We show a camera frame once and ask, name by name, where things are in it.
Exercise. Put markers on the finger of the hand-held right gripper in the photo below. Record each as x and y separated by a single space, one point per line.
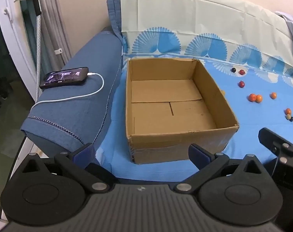
269 139

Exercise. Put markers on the white framed glass door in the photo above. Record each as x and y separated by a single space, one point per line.
15 41

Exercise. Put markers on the brown cardboard box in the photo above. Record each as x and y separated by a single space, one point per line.
161 101

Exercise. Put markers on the small orange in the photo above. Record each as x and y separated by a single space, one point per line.
272 95
259 98
252 97
288 111

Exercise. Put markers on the white curtain clip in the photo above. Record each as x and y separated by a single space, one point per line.
58 52

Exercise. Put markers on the small beige fruit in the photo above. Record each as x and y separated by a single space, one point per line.
288 117

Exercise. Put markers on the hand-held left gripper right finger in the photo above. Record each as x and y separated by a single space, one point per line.
197 156

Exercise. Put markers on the garment steamer on stand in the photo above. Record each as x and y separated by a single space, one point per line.
54 24

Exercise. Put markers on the black smartphone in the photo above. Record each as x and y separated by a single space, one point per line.
64 77

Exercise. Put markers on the fan-print blue sheet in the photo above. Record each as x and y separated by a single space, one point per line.
185 17

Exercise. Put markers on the blue fabric sofa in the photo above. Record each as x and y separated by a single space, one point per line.
76 116

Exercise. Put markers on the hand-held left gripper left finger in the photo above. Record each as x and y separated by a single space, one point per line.
84 154

